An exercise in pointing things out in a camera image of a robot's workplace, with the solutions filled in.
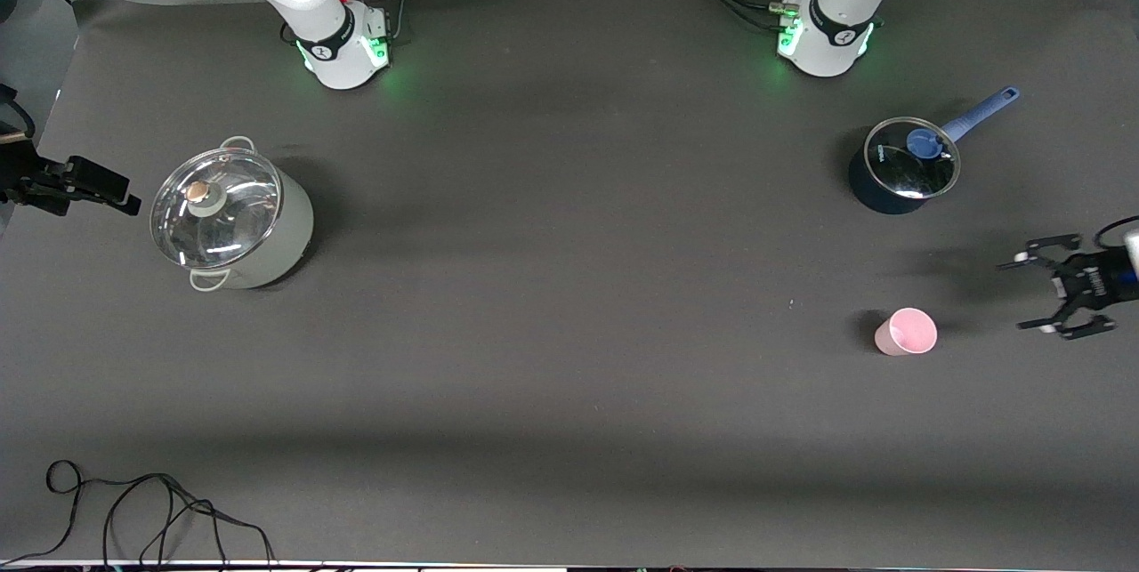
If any pink plastic cup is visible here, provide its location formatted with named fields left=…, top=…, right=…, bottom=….
left=874, top=307, right=939, bottom=358

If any dark grey table mat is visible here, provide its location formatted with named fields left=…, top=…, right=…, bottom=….
left=0, top=0, right=1139, bottom=566

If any black floor object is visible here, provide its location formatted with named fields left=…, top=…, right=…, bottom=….
left=0, top=83, right=36, bottom=142

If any dark blue saucepan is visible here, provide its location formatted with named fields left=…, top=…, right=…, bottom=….
left=847, top=85, right=1021, bottom=215

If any thin black loose cable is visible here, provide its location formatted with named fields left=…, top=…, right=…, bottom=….
left=0, top=460, right=277, bottom=568

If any pale green two-handled pot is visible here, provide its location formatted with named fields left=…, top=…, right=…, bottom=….
left=149, top=136, right=315, bottom=293

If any glass lid with grey knob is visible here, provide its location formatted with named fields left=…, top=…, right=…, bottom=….
left=149, top=148, right=283, bottom=270

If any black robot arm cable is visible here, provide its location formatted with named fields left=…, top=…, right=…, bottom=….
left=1095, top=216, right=1139, bottom=251

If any glass lid with blue knob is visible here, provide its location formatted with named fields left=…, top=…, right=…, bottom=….
left=863, top=117, right=962, bottom=201

